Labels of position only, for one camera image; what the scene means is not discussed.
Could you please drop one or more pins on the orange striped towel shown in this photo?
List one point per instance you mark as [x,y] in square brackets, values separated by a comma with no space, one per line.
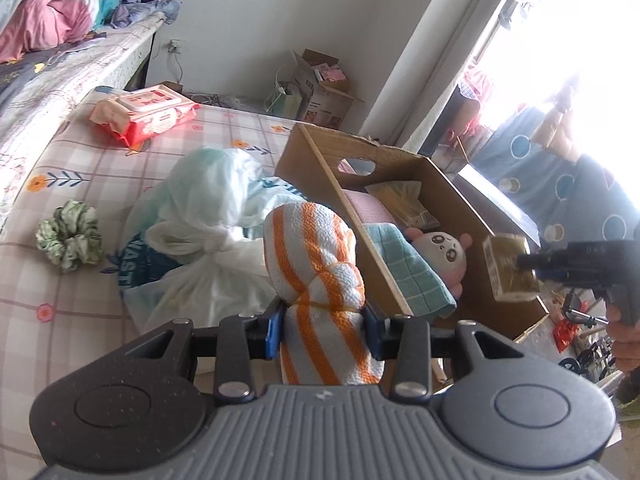
[320,260]

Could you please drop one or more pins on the wall socket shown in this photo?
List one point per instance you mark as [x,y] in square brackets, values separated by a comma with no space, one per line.
[175,46]

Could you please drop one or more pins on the pink knit towel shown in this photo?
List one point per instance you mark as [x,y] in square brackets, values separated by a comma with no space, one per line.
[370,207]

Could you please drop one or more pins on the pink plush toy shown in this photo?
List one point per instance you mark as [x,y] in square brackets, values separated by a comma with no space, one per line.
[440,250]

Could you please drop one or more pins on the red packet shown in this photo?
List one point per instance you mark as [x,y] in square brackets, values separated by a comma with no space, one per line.
[564,336]

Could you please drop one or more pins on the blue clothes pile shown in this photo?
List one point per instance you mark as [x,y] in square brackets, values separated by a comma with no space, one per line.
[135,7]

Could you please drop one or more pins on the teal checked cloth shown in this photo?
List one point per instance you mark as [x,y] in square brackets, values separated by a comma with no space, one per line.
[405,265]

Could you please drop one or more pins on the gold tissue pack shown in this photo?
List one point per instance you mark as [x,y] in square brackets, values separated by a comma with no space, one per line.
[505,275]

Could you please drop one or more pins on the green scrunchie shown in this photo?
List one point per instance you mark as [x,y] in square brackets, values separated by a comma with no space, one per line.
[70,235]

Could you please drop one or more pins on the pale green paper bag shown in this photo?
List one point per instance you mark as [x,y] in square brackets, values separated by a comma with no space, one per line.
[285,102]

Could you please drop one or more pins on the person's right hand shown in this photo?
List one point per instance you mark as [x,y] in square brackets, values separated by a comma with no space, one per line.
[625,345]

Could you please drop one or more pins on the small cardboard box with clutter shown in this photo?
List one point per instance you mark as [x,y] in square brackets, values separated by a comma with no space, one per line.
[320,100]

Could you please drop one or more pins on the blue garment with circles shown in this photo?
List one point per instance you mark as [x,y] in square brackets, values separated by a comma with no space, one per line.
[550,195]

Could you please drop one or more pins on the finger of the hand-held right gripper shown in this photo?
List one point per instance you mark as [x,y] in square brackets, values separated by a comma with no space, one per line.
[552,275]
[542,261]

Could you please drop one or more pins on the pink grey duvet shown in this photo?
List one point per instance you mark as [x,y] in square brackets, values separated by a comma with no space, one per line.
[45,20]

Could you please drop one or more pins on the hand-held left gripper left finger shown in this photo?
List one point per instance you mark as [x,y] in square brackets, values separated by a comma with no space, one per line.
[275,330]

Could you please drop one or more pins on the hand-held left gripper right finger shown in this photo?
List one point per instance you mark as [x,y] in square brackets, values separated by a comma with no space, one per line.
[372,332]

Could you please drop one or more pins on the white plastic bag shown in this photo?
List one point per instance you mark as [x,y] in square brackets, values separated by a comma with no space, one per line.
[210,280]

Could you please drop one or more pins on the red wet wipes pack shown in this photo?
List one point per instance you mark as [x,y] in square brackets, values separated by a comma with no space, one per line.
[150,115]

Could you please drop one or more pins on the pale green plastic bag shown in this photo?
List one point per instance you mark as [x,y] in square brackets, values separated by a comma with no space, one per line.
[210,180]

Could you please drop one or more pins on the hanging pink garment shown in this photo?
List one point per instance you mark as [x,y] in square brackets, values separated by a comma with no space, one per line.
[477,95]

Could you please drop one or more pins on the checked bed sheet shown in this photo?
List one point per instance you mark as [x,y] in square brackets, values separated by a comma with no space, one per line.
[75,320]

